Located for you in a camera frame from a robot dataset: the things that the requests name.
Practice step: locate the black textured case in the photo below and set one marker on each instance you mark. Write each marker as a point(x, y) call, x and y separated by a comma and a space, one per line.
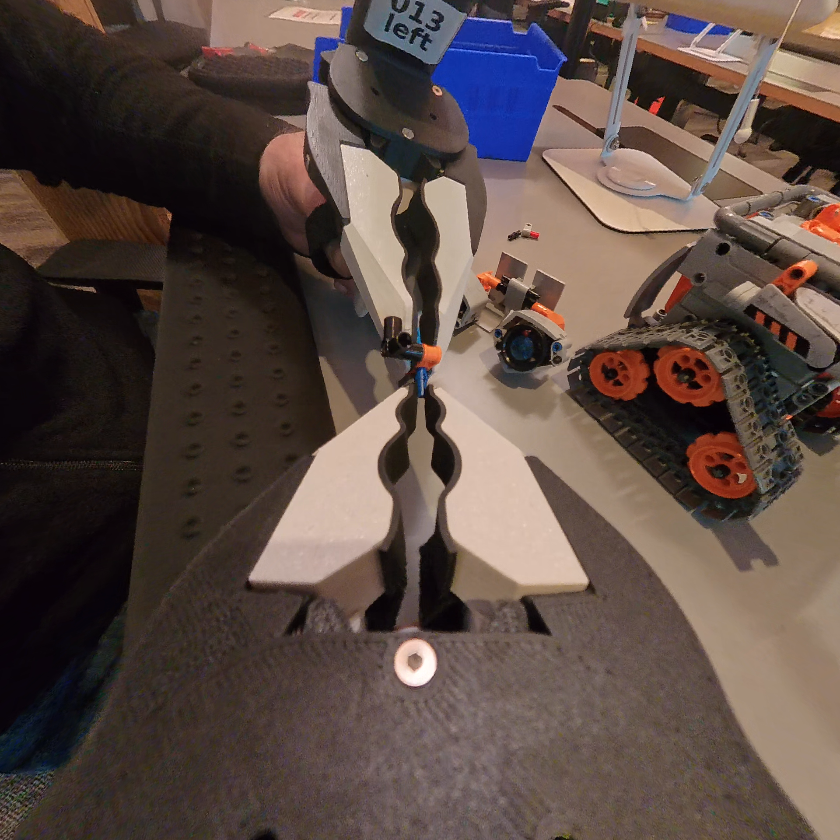
point(256, 75)

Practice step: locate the white book stand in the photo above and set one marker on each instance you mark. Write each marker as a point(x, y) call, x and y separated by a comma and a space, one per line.
point(630, 177)

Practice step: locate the blue storage bin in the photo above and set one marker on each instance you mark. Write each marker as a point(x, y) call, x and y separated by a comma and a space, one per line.
point(499, 98)

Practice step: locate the paper sheet with red label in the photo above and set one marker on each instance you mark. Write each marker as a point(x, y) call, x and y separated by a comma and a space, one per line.
point(308, 14)

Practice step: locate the person's left forearm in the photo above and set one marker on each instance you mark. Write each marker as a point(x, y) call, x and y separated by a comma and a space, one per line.
point(131, 111)

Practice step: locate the tracked toy robot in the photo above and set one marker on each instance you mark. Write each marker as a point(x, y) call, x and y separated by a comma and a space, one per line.
point(709, 367)

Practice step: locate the dark desk mat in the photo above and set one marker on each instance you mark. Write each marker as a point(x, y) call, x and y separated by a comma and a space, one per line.
point(656, 141)

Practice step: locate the person's left hand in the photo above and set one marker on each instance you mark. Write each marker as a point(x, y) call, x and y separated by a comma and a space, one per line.
point(285, 190)

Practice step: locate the black dimpled pad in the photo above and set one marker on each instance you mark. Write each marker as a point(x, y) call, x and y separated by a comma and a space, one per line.
point(229, 394)

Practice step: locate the red framed black tool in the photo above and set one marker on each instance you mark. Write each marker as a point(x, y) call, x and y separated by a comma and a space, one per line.
point(220, 52)

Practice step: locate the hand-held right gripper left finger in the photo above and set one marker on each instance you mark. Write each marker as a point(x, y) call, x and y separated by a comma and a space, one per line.
point(321, 525)

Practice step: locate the blue toy pin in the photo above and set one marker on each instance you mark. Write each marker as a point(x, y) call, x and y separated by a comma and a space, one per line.
point(420, 382)

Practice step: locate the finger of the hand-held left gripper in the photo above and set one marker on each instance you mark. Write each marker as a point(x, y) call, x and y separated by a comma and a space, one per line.
point(371, 236)
point(454, 249)

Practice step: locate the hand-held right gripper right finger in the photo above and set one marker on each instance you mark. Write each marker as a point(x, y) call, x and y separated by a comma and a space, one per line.
point(512, 525)

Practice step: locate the wooden post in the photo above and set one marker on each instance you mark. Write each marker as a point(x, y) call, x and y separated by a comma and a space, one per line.
point(111, 216)

